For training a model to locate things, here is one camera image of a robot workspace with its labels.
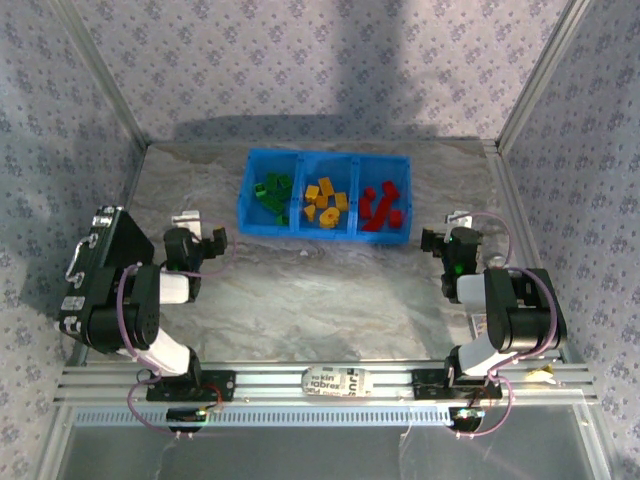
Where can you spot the red two-by-two lego brick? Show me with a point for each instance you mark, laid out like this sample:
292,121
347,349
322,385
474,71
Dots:
397,216

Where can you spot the red two-by-four lego brick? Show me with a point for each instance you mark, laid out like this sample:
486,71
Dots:
382,212
389,189
371,226

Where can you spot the small red lego brick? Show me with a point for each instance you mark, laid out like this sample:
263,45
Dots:
366,209

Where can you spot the red curved lego brick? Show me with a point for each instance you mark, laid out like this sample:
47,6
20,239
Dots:
370,193

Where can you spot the yellow sloped lego brick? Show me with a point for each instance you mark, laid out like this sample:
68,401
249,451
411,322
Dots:
341,201

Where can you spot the yellow curved lego brick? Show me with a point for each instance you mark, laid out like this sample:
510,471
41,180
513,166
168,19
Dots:
310,212

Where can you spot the yellow round lego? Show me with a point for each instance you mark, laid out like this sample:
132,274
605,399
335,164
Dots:
330,217

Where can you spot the yellow two-stud lego brick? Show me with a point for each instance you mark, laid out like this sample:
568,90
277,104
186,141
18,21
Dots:
321,201

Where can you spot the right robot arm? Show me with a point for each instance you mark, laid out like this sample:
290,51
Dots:
520,310

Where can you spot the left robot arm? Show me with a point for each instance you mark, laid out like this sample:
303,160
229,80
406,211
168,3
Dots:
172,287

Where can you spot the blue plastic bin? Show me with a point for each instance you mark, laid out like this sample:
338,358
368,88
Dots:
347,172
400,175
250,215

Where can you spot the small yellow wrapper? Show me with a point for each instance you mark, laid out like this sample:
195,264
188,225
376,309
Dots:
544,371

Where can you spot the small black circuit board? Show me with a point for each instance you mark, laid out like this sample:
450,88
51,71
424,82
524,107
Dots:
467,416
182,415

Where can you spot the white printed sticker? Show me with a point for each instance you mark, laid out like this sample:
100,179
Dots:
332,382

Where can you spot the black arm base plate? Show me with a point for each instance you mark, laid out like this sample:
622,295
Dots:
222,386
425,387

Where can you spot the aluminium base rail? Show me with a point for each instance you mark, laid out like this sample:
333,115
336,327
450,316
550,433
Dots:
280,385

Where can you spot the aluminium frame post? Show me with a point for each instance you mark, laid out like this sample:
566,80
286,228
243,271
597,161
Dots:
111,85
538,75

